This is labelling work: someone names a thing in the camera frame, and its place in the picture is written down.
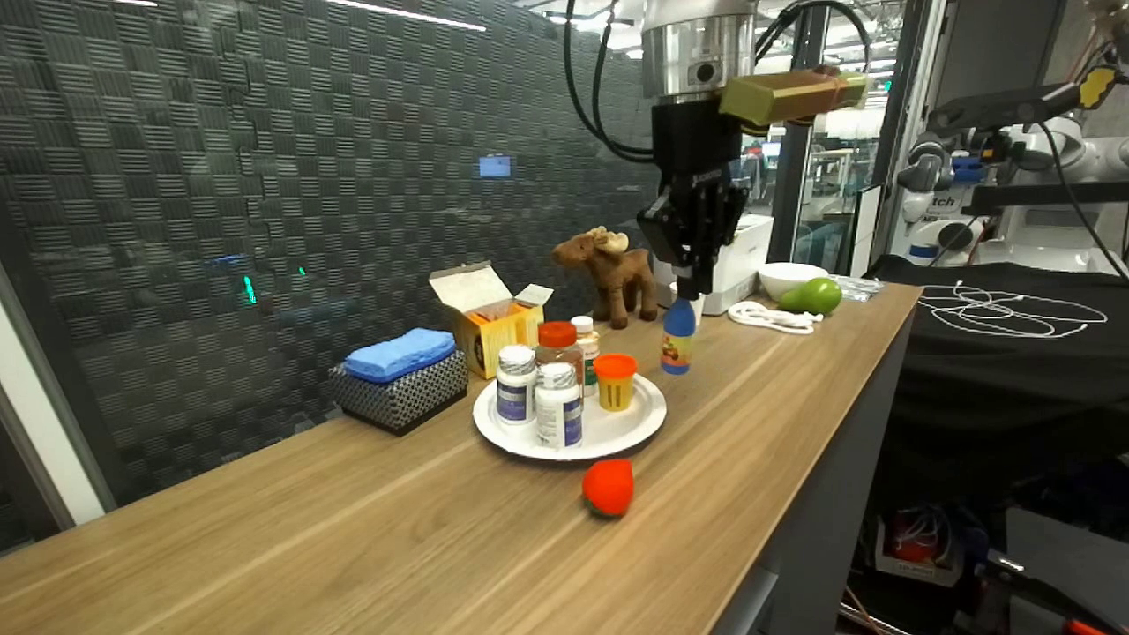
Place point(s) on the red object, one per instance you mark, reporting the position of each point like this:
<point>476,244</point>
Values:
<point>920,547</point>

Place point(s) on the yellow tag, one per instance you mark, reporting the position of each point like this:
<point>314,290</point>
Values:
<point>1096,88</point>

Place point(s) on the white pill bottle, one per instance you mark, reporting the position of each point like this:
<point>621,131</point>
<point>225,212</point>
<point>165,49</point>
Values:
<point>559,412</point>

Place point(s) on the blue sponge cloth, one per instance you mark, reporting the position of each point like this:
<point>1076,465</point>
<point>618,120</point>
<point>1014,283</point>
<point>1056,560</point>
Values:
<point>399,356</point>

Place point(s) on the black covered table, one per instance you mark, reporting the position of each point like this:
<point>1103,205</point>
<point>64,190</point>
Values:
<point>999,376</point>

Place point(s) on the orange lid yellow tub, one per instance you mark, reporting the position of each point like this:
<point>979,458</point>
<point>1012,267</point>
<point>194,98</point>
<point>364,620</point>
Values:
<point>616,384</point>

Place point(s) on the brown plush moose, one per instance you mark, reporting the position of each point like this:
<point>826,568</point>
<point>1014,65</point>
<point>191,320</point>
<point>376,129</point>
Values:
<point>618,278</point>

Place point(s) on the orange lid spice jar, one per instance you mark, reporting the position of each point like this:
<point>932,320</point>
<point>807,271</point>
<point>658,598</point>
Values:
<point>559,343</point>

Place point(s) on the white lab equipment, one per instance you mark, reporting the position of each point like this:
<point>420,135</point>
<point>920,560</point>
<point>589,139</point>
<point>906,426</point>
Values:
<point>941,212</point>

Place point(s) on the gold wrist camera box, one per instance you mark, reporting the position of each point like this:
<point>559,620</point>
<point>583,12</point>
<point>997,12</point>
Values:
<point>795,98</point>

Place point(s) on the white bottle blue label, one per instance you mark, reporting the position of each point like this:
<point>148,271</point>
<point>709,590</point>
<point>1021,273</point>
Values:
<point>518,385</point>

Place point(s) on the green mango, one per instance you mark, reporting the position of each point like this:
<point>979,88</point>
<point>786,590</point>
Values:
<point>814,294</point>

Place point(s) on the white paper plate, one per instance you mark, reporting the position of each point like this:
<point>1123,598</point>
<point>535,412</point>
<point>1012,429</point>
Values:
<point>621,429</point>

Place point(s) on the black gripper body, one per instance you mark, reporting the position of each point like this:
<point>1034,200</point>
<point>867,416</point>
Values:
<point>693,178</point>

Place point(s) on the white paper cup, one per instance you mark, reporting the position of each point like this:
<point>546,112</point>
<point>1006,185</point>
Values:
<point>701,310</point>

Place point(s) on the blue bottle colourful label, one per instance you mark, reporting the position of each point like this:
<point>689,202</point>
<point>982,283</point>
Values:
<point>679,340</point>

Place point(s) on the open yellow cardboard box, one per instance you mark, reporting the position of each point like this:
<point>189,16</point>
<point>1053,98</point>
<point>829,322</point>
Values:
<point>495,337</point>

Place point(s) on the orange red ball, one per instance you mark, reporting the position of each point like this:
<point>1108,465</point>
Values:
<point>607,487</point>

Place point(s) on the grey woven basket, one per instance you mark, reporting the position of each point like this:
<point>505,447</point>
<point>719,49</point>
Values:
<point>376,404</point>

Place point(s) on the white bottle green label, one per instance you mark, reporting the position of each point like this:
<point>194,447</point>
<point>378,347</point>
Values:
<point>588,347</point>

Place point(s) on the dark monitor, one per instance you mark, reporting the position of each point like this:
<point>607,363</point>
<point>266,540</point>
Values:
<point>999,55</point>

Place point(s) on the white bowl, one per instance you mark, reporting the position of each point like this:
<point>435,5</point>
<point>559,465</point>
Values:
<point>780,278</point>

